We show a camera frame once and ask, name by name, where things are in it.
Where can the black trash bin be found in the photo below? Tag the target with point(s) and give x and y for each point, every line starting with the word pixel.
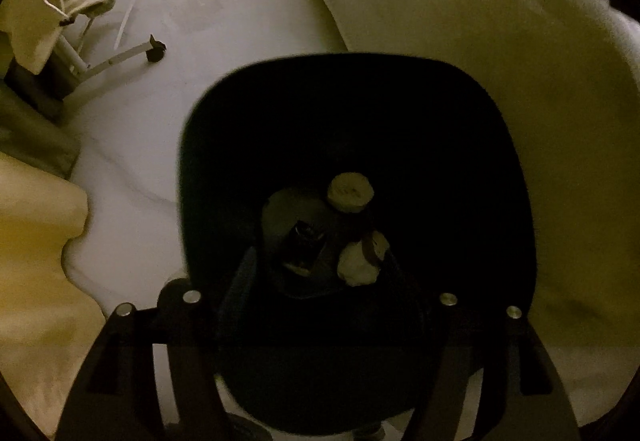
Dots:
pixel 400 146

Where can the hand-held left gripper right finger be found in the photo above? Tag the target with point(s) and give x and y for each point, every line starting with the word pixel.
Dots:
pixel 450 346

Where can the yellow curtain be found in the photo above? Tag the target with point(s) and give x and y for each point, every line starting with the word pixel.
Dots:
pixel 35 271

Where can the small black box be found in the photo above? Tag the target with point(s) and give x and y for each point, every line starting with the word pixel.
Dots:
pixel 305 246

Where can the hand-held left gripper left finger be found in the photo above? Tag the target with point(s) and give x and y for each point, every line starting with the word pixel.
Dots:
pixel 235 321

